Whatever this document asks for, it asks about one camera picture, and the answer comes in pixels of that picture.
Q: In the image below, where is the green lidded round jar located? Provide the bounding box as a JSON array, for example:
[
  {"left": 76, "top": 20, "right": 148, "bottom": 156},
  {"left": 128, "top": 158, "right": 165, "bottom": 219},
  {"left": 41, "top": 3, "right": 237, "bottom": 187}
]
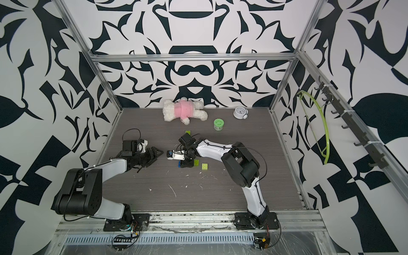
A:
[{"left": 214, "top": 119, "right": 224, "bottom": 131}]

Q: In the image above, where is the white plush teddy pink shirt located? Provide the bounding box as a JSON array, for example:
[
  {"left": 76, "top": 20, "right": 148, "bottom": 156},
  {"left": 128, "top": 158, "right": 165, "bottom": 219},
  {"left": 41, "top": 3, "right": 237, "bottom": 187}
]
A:
[{"left": 163, "top": 97, "right": 208, "bottom": 125}]

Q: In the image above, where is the black wall hook rack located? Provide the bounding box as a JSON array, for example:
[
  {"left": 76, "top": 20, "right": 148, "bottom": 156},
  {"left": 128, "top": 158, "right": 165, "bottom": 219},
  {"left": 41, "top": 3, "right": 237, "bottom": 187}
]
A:
[{"left": 315, "top": 77, "right": 389, "bottom": 170}]

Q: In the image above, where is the black connector right cable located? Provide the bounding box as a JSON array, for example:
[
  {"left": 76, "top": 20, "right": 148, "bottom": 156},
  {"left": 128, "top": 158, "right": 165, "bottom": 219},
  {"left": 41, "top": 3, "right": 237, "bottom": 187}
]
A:
[{"left": 253, "top": 235, "right": 272, "bottom": 250}]

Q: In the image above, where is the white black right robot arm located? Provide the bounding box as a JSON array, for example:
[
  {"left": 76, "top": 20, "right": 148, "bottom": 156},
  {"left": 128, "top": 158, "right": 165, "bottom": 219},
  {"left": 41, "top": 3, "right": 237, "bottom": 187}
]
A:
[{"left": 166, "top": 133, "right": 269, "bottom": 224}]

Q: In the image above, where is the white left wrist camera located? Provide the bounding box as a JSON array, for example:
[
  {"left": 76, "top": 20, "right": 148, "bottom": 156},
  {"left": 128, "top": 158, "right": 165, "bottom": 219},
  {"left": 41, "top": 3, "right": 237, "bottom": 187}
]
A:
[{"left": 137, "top": 139, "right": 148, "bottom": 153}]

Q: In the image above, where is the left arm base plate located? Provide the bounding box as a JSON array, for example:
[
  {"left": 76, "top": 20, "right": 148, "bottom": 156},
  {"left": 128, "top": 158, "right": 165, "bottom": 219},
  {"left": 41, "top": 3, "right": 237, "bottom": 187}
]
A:
[{"left": 103, "top": 213, "right": 151, "bottom": 232}]

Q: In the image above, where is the white alarm clock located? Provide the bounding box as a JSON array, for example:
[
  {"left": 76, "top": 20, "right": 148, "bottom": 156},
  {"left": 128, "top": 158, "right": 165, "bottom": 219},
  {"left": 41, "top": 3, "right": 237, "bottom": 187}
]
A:
[{"left": 233, "top": 107, "right": 248, "bottom": 120}]

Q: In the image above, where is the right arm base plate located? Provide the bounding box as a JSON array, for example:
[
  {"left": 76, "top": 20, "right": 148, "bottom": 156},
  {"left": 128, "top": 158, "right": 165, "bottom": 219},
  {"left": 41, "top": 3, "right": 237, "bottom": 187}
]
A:
[{"left": 233, "top": 211, "right": 280, "bottom": 230}]

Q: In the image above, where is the black connector left cable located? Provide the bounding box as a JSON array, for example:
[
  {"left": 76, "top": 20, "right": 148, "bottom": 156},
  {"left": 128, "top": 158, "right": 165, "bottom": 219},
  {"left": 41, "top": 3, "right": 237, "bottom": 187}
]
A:
[{"left": 111, "top": 235, "right": 136, "bottom": 251}]

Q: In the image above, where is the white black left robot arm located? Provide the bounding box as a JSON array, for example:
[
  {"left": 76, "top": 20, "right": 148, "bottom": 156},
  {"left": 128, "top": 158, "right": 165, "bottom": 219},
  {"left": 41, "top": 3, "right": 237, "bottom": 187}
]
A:
[{"left": 52, "top": 139, "right": 164, "bottom": 225}]

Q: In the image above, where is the black connector cable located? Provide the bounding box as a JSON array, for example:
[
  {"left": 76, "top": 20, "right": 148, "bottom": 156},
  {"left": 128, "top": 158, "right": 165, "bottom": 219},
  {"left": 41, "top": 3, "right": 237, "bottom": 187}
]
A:
[
  {"left": 253, "top": 235, "right": 272, "bottom": 250},
  {"left": 111, "top": 235, "right": 136, "bottom": 251}
]

